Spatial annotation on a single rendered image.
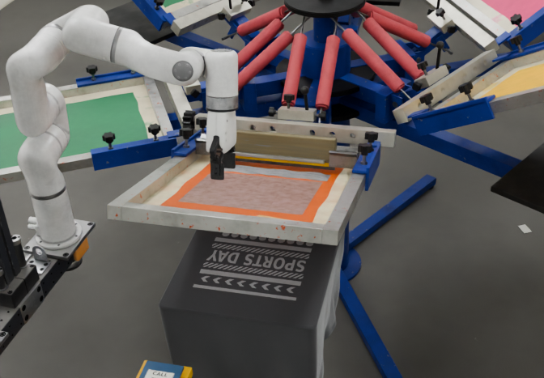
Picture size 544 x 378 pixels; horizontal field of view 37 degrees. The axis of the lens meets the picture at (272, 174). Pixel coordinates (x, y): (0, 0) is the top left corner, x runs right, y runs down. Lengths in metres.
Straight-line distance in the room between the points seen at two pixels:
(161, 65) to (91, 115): 1.43
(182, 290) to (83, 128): 1.02
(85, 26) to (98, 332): 1.99
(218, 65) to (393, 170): 2.73
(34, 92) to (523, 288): 2.48
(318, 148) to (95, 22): 0.87
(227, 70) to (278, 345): 0.81
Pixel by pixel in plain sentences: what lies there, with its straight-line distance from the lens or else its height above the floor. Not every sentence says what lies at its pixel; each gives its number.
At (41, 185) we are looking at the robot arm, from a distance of 2.17.
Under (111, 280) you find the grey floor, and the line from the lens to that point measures 3.90.
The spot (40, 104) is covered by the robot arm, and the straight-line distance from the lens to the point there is 2.06.
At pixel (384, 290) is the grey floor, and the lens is 3.73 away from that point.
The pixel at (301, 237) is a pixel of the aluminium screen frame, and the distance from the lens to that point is 1.94.
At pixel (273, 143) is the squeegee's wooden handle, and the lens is 2.50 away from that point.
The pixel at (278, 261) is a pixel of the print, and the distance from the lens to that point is 2.41.
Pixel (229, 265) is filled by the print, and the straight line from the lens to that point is 2.41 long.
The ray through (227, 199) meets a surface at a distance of 2.21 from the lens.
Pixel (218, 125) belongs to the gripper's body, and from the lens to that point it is 1.87.
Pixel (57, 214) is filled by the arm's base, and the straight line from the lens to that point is 2.22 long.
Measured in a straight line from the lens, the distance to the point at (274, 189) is 2.30.
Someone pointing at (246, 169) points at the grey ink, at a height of 1.13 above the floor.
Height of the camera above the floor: 2.51
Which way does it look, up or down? 34 degrees down
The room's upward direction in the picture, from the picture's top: 3 degrees counter-clockwise
